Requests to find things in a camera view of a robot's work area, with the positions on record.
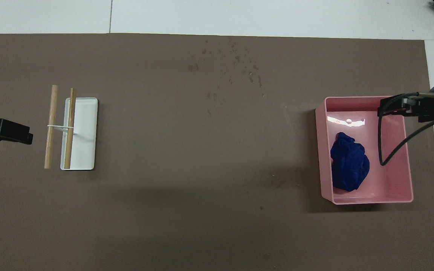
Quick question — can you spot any pink plastic bin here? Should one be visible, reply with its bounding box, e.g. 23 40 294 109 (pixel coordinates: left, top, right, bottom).
315 96 414 206

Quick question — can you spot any blue towel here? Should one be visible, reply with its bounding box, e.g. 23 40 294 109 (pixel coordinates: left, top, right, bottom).
330 132 371 192

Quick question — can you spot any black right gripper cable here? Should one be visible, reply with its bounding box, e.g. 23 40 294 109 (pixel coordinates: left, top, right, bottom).
377 91 434 166

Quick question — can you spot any white rubber band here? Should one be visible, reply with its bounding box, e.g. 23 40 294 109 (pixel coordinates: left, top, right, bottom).
47 124 75 133

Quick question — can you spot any wooden dowel stick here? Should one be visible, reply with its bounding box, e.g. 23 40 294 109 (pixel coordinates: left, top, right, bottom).
64 88 77 169
44 85 58 169

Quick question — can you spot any brown table mat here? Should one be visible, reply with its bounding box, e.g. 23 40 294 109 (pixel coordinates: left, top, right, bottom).
0 33 434 271

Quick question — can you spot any white rectangular tray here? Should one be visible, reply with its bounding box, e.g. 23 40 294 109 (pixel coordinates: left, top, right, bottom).
60 97 98 171

